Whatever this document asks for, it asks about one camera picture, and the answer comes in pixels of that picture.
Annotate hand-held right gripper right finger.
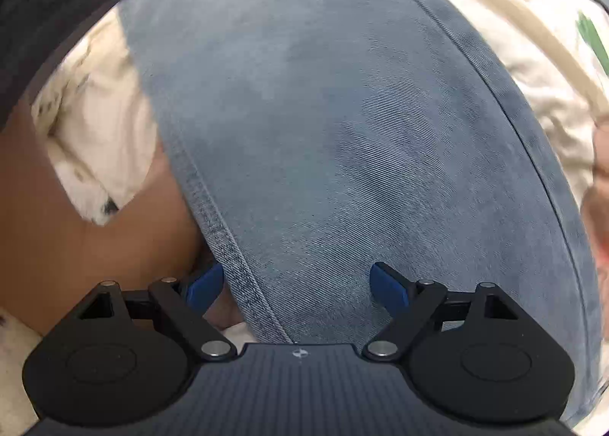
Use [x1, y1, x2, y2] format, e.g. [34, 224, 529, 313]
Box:
[364, 262, 521, 361]

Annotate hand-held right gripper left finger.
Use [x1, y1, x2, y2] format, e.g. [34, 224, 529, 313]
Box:
[76, 262, 238, 361]

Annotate light blue jeans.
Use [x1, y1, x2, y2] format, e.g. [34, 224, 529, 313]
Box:
[116, 0, 609, 427]

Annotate person's leg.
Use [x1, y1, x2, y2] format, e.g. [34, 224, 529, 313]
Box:
[0, 98, 248, 337]

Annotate person's white printed shorts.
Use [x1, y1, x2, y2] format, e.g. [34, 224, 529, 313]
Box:
[31, 8, 160, 227]

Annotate cream bear print bed sheet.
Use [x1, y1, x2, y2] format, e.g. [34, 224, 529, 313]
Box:
[364, 0, 609, 284]

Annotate dark grey cloth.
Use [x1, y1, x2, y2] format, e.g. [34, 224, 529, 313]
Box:
[0, 0, 136, 127]

